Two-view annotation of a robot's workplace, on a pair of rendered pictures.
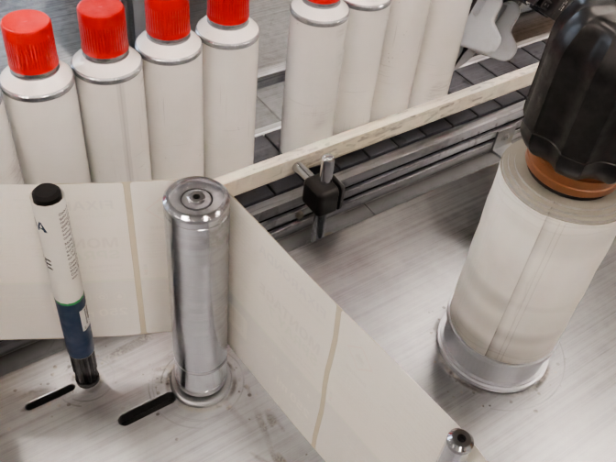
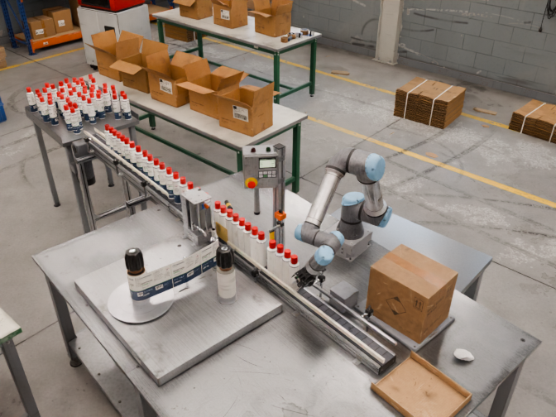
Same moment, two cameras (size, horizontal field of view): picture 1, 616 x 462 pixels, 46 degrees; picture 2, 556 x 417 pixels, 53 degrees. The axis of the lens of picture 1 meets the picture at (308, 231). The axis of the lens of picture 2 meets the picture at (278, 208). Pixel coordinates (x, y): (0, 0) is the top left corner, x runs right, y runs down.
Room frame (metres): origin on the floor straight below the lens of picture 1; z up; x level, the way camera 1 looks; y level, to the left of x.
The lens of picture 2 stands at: (0.54, -2.15, 2.70)
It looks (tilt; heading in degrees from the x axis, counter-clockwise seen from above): 33 degrees down; 88
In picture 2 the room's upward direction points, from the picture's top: straight up
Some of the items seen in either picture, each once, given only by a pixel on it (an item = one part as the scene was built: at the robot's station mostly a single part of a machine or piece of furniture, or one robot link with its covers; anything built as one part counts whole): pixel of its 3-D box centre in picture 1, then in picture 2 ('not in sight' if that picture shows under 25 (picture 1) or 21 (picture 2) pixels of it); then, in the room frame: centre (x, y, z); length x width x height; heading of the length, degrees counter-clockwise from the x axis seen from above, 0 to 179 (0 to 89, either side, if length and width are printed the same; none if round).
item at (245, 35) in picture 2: not in sight; (233, 54); (0.19, 4.97, 0.39); 2.20 x 0.80 x 0.78; 137
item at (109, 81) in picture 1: (115, 123); (248, 239); (0.46, 0.16, 0.98); 0.05 x 0.05 x 0.20
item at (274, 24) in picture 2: not in sight; (270, 16); (0.65, 4.54, 0.97); 0.43 x 0.42 x 0.37; 44
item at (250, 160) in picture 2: not in sight; (261, 167); (0.53, 0.21, 1.38); 0.17 x 0.10 x 0.19; 4
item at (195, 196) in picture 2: not in sight; (196, 195); (0.19, 0.34, 1.14); 0.14 x 0.11 x 0.01; 129
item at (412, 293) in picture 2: not in sight; (409, 292); (1.20, -0.26, 0.99); 0.30 x 0.24 x 0.27; 133
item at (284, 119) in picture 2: not in sight; (188, 134); (-0.15, 2.64, 0.39); 2.20 x 0.80 x 0.78; 137
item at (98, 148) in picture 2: not in sight; (136, 214); (-0.36, 1.17, 0.47); 1.17 x 0.38 x 0.94; 129
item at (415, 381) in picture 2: not in sight; (420, 390); (1.17, -0.69, 0.85); 0.30 x 0.26 x 0.04; 129
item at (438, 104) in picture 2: not in sight; (428, 102); (2.48, 3.91, 0.16); 0.65 x 0.54 x 0.32; 141
